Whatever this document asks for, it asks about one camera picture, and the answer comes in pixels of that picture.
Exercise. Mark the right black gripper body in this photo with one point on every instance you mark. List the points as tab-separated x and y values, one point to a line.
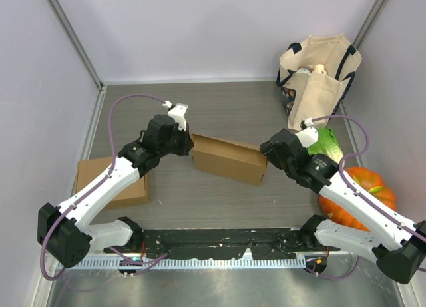
271	158

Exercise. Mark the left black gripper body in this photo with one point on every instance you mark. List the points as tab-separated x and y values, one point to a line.
178	145

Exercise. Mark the brown cardboard sheet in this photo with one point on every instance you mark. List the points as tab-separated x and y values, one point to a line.
241	162

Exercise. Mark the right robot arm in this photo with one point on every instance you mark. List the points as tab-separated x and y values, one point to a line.
396	244

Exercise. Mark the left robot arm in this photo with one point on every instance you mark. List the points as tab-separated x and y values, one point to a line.
65	231

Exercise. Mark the green lettuce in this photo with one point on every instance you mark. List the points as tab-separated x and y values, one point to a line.
327	144

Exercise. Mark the beige canvas tote bag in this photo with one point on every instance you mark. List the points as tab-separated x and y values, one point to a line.
318	95

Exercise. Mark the white bottle in bag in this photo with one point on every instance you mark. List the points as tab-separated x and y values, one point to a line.
309	70

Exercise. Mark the orange pumpkin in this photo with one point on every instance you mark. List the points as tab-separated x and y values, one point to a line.
370	181

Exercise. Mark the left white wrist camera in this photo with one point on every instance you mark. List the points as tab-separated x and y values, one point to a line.
178	113

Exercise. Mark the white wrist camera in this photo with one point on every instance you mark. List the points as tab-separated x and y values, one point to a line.
178	113
308	135

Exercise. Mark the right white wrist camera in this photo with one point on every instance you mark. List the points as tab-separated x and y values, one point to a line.
308	135

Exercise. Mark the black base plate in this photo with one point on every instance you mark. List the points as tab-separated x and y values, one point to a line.
223	244

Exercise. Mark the slotted cable duct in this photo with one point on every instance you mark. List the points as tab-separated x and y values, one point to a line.
110	262

